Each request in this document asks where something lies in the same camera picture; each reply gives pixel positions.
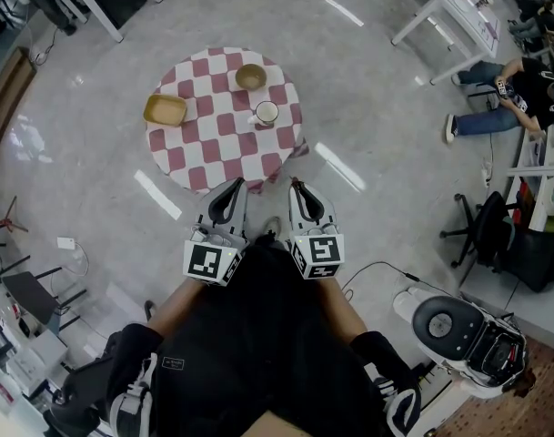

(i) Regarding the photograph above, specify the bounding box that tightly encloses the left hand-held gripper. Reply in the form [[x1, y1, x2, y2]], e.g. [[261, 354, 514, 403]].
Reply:
[[182, 178, 250, 287]]

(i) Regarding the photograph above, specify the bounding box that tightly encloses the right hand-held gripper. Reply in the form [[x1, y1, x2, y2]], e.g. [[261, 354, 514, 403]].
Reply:
[[287, 180, 346, 280]]

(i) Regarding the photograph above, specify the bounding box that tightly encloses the white cup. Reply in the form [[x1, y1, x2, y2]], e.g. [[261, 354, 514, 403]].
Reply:
[[247, 100, 280, 128]]

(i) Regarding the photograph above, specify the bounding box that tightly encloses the person's right forearm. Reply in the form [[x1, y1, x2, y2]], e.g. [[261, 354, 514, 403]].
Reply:
[[319, 274, 368, 343]]

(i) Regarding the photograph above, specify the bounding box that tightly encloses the person's left forearm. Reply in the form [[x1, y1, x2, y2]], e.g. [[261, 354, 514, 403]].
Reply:
[[146, 278, 214, 336]]

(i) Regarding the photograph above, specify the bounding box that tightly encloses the person's grey shoe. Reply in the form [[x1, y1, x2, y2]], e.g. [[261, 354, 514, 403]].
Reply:
[[261, 216, 283, 239]]

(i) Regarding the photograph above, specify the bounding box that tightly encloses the round checkered table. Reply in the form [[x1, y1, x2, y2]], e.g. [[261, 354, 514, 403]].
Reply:
[[145, 46, 310, 196]]

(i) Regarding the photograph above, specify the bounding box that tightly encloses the rectangular wooden tray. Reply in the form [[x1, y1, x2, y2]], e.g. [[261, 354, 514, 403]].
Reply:
[[143, 94, 188, 128]]

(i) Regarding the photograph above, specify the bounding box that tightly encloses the person's black clothing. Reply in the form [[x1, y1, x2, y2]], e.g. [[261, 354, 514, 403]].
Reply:
[[106, 234, 423, 437]]

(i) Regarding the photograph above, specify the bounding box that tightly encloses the round wooden bowl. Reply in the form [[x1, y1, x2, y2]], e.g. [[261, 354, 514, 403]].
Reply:
[[234, 63, 267, 92]]

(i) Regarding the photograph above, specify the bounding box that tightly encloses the black office chair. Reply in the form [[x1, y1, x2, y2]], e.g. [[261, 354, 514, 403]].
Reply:
[[439, 191, 519, 270]]

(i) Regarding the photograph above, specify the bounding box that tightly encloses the black folding chair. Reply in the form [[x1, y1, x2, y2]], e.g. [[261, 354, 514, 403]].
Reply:
[[1, 266, 89, 331]]

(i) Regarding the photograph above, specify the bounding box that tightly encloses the red tripod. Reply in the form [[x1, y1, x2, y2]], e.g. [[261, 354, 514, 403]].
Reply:
[[0, 195, 30, 234]]

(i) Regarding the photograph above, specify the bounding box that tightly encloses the black bag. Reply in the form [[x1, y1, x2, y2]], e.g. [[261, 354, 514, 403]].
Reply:
[[499, 225, 554, 293]]

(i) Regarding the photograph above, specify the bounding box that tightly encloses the white shelving unit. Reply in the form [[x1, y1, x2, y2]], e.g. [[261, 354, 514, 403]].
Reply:
[[506, 120, 554, 245]]

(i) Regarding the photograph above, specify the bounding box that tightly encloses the brown wooden platform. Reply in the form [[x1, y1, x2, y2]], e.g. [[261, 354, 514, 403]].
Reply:
[[0, 46, 37, 186]]

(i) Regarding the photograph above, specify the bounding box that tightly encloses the cluttered white desk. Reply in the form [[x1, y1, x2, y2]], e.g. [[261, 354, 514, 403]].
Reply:
[[0, 284, 73, 437]]

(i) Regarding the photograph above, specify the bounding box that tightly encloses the black floor cable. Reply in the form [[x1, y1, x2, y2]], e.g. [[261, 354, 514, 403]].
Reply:
[[339, 260, 441, 300]]

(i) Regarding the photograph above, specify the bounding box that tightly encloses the white cable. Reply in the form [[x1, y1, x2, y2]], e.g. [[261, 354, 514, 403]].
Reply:
[[74, 241, 91, 277]]

